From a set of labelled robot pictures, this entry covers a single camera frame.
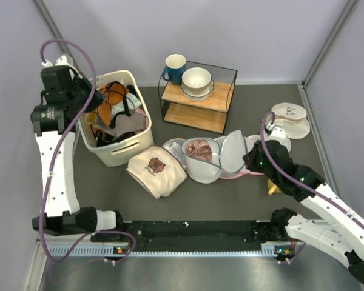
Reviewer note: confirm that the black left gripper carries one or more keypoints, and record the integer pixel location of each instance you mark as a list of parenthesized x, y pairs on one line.
[(97, 98)]

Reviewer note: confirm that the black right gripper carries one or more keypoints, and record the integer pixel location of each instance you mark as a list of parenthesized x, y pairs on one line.
[(250, 157)]

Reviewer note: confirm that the orange bra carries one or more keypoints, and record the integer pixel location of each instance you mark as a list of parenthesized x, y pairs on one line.
[(114, 93)]

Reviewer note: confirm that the blue zipper white mesh bag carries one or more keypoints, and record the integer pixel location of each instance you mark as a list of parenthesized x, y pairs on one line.
[(227, 155)]

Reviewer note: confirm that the pink bra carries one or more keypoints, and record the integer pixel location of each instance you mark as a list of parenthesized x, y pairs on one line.
[(199, 149)]

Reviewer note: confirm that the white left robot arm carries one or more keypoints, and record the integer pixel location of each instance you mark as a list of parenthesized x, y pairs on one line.
[(54, 124)]

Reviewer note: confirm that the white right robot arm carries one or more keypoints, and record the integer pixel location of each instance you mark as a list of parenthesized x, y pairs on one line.
[(345, 241)]

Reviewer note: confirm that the pink trimmed mesh laundry bag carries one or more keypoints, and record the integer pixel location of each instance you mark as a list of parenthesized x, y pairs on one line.
[(250, 142)]

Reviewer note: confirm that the beige trimmed cream mesh bag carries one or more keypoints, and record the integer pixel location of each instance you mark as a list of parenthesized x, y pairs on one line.
[(292, 118)]

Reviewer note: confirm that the cream plastic laundry basket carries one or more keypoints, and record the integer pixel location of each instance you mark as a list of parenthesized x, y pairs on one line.
[(118, 153)]

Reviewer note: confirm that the bear print cream bag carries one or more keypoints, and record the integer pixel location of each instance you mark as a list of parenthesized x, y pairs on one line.
[(157, 171)]

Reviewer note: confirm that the pile of clothes in basket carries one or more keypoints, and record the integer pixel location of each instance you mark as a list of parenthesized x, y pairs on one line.
[(125, 126)]

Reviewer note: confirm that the yellow ceramic mug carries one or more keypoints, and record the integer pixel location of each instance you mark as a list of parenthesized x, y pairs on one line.
[(272, 188)]

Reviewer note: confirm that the silver round insulated pad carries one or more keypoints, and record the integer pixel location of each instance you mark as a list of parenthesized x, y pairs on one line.
[(174, 147)]

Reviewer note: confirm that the white scalloped plate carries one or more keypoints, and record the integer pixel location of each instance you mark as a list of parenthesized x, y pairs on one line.
[(199, 95)]

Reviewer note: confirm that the blue ceramic mug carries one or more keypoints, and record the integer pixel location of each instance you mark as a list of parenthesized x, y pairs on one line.
[(175, 67)]

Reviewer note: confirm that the cream ceramic bowl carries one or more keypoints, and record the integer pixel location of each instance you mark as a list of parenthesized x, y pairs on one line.
[(196, 78)]

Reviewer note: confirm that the black wire wooden shelf rack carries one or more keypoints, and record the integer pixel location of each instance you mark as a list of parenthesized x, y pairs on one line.
[(197, 103)]

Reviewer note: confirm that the grey slotted cable duct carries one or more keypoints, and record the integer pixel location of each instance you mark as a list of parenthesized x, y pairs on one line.
[(114, 251)]

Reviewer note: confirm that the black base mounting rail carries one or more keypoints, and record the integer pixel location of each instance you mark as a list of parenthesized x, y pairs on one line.
[(204, 236)]

